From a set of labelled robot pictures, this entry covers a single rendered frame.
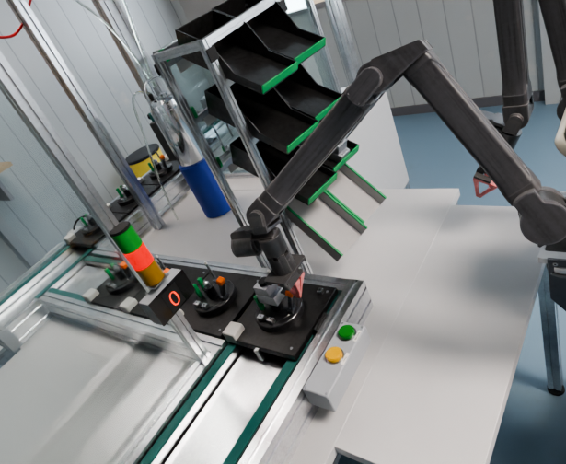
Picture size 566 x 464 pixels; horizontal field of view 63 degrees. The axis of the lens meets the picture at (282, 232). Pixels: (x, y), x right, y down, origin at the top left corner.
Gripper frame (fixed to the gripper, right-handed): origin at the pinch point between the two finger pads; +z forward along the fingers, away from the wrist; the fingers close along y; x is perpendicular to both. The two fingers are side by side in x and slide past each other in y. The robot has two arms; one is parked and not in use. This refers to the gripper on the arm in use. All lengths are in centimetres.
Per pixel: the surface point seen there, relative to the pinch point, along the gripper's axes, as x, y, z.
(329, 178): -2.4, -32.1, -13.8
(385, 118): -56, -176, 37
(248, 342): -13.6, 11.2, 9.2
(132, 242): -19.4, 19.4, -31.8
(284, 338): -3.7, 7.2, 9.2
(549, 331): 43, -60, 70
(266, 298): -9.6, 1.9, 1.2
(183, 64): -31, -27, -54
